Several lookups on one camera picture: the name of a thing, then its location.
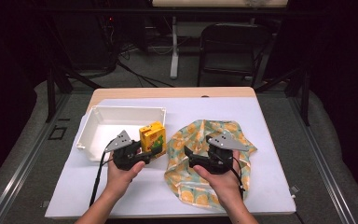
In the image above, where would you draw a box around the black floor cable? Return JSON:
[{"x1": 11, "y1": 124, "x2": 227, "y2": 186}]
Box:
[{"x1": 116, "y1": 60, "x2": 175, "y2": 89}]

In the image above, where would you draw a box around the white table cover sheet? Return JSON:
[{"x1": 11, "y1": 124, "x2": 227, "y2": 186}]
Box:
[{"x1": 45, "y1": 96, "x2": 296, "y2": 218}]

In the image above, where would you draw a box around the lemon print cloth bag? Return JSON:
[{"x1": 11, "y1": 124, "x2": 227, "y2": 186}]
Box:
[{"x1": 163, "y1": 119, "x2": 258, "y2": 211}]

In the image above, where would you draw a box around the white plastic bin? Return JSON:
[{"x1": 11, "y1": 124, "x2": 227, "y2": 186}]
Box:
[{"x1": 76, "y1": 105, "x2": 168, "y2": 162}]

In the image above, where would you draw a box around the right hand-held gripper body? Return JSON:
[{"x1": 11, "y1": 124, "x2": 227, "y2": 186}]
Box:
[{"x1": 195, "y1": 130, "x2": 250, "y2": 175}]

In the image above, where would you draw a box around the black folding chair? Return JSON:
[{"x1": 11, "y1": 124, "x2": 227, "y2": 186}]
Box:
[{"x1": 197, "y1": 22, "x2": 274, "y2": 89}]

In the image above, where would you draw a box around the white metal stand leg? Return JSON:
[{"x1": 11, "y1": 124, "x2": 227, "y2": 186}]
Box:
[{"x1": 169, "y1": 15, "x2": 181, "y2": 80}]

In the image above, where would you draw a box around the aluminium rail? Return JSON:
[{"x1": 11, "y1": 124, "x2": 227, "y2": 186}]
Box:
[
  {"x1": 0, "y1": 92, "x2": 73, "y2": 224},
  {"x1": 287, "y1": 92, "x2": 358, "y2": 224}
]

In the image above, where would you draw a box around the yellow drink carton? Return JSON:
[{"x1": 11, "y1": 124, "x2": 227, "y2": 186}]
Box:
[{"x1": 138, "y1": 120, "x2": 168, "y2": 161}]

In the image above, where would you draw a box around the person's left hand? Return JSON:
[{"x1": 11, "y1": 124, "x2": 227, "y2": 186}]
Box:
[{"x1": 105, "y1": 151, "x2": 146, "y2": 201}]

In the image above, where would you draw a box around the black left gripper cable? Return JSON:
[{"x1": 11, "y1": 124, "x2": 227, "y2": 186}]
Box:
[{"x1": 89, "y1": 139, "x2": 117, "y2": 208}]

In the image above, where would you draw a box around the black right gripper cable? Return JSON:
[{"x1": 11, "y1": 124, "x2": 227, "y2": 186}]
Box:
[{"x1": 229, "y1": 154, "x2": 246, "y2": 200}]

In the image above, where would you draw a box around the black metal stand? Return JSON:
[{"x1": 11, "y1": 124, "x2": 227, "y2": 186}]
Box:
[
  {"x1": 255, "y1": 66, "x2": 312, "y2": 127},
  {"x1": 43, "y1": 40, "x2": 104, "y2": 124}
]

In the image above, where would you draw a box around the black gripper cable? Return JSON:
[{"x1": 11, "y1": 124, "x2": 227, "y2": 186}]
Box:
[
  {"x1": 89, "y1": 139, "x2": 117, "y2": 208},
  {"x1": 229, "y1": 154, "x2": 246, "y2": 200}
]

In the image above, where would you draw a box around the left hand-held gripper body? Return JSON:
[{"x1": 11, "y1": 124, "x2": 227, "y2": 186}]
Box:
[{"x1": 104, "y1": 130, "x2": 152, "y2": 172}]

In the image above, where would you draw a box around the person's right hand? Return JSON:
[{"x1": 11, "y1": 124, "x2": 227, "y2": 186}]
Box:
[{"x1": 192, "y1": 150, "x2": 246, "y2": 213}]

